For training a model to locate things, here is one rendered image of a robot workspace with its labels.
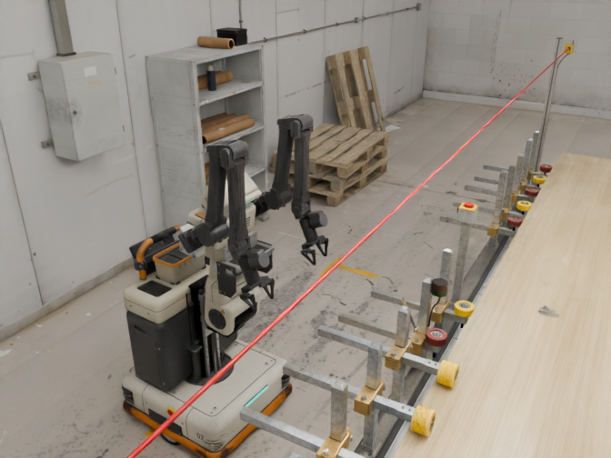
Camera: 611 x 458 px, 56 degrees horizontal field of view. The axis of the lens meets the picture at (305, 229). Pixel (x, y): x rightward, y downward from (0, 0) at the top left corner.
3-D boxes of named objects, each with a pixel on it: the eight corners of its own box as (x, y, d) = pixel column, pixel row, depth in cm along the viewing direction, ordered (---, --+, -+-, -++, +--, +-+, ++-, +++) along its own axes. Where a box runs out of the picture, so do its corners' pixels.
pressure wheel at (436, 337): (420, 359, 226) (423, 334, 221) (427, 348, 233) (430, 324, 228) (440, 365, 223) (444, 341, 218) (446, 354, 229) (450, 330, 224)
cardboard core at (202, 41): (196, 36, 456) (227, 39, 442) (203, 35, 462) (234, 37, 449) (197, 47, 459) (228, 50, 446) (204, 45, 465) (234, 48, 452)
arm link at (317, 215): (302, 201, 259) (291, 207, 252) (322, 196, 252) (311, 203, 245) (311, 225, 261) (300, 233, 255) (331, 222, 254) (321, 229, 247)
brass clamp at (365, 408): (352, 411, 184) (352, 398, 181) (369, 385, 194) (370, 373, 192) (369, 417, 181) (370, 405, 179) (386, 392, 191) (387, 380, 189)
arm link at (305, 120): (288, 105, 245) (275, 111, 237) (315, 115, 239) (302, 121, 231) (277, 199, 267) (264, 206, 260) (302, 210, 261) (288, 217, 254)
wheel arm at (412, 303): (370, 298, 262) (370, 290, 260) (373, 294, 264) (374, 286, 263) (465, 326, 242) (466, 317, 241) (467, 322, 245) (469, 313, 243)
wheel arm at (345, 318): (337, 323, 244) (337, 314, 242) (341, 319, 246) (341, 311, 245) (437, 355, 224) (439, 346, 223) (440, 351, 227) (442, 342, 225)
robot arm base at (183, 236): (197, 224, 241) (176, 235, 232) (208, 217, 235) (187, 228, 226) (208, 243, 241) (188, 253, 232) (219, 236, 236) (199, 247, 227)
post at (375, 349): (361, 458, 200) (368, 344, 179) (365, 451, 203) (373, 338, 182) (371, 462, 199) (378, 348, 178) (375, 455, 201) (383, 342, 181)
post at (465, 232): (449, 306, 277) (460, 221, 258) (452, 302, 281) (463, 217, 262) (458, 309, 275) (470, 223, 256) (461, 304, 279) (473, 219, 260)
